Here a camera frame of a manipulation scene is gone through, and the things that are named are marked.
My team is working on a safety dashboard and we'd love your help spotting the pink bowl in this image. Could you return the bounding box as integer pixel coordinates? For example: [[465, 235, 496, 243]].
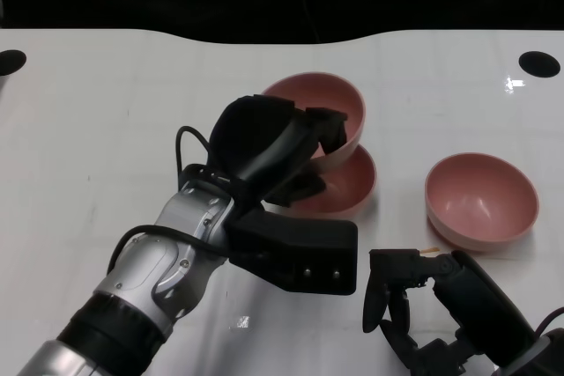
[[262, 70, 367, 173], [425, 152, 540, 254], [275, 143, 379, 218]]

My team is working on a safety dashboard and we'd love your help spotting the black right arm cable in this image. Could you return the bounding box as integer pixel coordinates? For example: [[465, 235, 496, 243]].
[[532, 305, 564, 340]]

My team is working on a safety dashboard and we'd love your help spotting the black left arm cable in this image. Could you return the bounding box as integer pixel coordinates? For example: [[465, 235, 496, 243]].
[[108, 126, 233, 274]]

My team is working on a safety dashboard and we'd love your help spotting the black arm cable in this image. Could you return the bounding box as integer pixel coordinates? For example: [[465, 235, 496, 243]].
[[532, 305, 564, 340], [108, 126, 233, 274]]

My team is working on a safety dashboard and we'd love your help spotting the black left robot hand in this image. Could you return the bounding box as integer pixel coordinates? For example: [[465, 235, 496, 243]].
[[206, 94, 349, 215]]

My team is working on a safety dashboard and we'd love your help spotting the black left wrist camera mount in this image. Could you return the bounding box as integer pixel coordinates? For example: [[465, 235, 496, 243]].
[[224, 211, 359, 297]]

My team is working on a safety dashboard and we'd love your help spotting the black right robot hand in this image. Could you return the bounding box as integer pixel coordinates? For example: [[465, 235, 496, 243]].
[[361, 248, 537, 376]]

